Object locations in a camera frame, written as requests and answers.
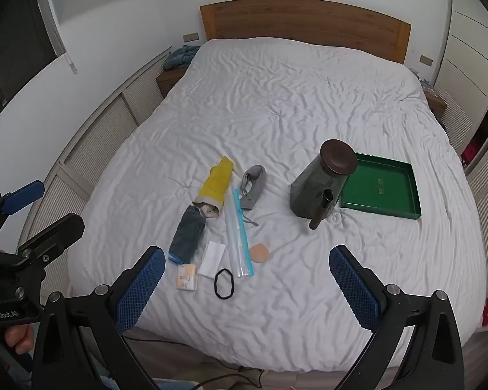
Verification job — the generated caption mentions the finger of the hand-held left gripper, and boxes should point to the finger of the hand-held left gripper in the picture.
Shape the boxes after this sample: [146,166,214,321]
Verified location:
[0,180,45,248]
[18,213,85,269]

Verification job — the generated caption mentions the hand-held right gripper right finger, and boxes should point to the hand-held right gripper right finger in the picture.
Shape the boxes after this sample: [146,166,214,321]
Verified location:
[329,245,464,390]

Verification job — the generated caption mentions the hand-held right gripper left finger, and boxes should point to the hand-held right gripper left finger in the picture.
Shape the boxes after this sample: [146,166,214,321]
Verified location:
[33,246,166,390]

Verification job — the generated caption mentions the tissue packet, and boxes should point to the tissue packet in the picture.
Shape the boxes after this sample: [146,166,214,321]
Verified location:
[177,263,198,292]

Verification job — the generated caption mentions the grey towel with blue edge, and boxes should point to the grey towel with blue edge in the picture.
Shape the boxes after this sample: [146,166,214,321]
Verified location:
[169,206,207,263]

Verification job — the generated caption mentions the black hair tie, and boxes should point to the black hair tie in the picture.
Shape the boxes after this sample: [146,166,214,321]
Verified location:
[214,268,235,300]

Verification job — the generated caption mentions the white cloth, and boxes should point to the white cloth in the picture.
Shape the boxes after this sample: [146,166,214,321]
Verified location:
[198,241,226,280]

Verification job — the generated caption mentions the beige powder puff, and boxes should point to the beige powder puff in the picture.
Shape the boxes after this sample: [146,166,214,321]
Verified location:
[249,243,271,263]

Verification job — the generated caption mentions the clear zip bag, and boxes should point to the clear zip bag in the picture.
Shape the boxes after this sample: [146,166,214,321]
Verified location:
[224,188,255,279]

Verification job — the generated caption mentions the green tray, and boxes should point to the green tray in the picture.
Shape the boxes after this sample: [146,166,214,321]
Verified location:
[339,152,422,220]

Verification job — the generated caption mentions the yellow cloth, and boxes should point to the yellow cloth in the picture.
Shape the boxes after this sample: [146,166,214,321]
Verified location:
[192,156,233,219]

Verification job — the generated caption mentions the grey sock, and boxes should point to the grey sock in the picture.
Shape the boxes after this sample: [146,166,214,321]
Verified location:
[239,165,268,227]

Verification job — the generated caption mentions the person's left hand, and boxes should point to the person's left hand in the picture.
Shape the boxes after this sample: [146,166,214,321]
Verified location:
[4,325,35,356]

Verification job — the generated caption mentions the dark translucent plastic bin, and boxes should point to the dark translucent plastic bin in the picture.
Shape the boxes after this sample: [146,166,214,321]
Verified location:
[291,139,358,230]

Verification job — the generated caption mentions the dark window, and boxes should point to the dark window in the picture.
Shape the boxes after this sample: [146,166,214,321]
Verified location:
[0,0,61,131]

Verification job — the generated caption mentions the white radiator cover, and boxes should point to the white radiator cover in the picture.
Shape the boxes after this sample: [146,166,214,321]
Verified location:
[466,152,488,297]

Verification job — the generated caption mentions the red cloth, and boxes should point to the red cloth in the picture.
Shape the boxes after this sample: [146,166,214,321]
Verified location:
[461,142,478,169]

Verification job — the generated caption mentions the wooden nightstand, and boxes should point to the wooden nightstand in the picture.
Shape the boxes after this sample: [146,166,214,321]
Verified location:
[425,89,448,120]
[156,67,188,98]

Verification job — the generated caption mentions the blue cloth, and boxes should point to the blue cloth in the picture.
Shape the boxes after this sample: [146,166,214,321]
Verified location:
[164,45,201,71]

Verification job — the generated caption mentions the blue packets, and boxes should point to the blue packets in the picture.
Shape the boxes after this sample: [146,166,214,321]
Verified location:
[415,71,436,92]

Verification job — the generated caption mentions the white wardrobe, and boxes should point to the white wardrobe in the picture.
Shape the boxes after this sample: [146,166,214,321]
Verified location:
[433,0,488,147]

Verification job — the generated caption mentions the wooden headboard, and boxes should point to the wooden headboard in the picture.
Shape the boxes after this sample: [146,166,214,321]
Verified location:
[199,0,412,65]

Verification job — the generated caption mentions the black cable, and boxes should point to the black cable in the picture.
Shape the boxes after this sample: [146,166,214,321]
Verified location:
[124,333,265,390]

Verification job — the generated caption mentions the slatted wall cabinet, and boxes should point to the slatted wall cabinet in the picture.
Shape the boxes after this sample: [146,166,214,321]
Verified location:
[16,46,173,293]

